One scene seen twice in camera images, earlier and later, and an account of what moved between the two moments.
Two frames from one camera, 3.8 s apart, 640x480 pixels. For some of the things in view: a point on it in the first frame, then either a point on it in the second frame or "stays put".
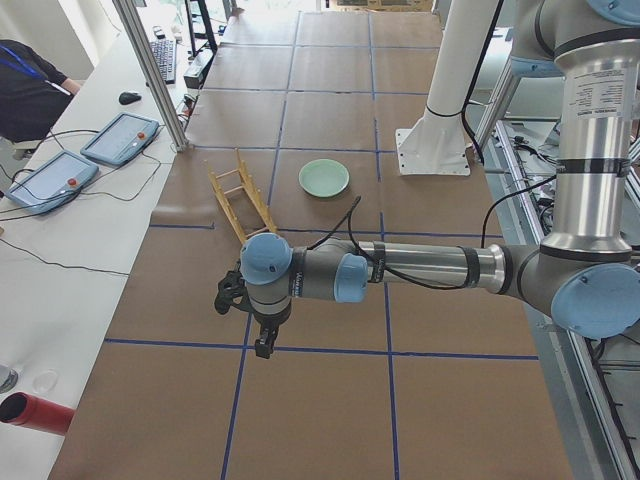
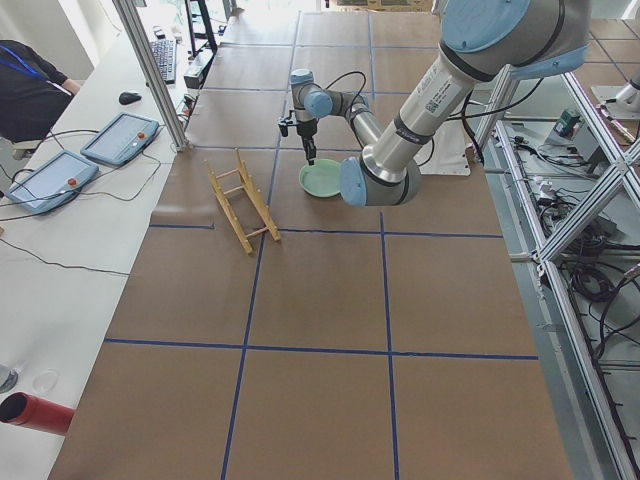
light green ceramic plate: (324, 178) stays put
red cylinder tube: (25, 409) stays put
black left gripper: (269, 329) to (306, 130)
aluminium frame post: (153, 73) stays put
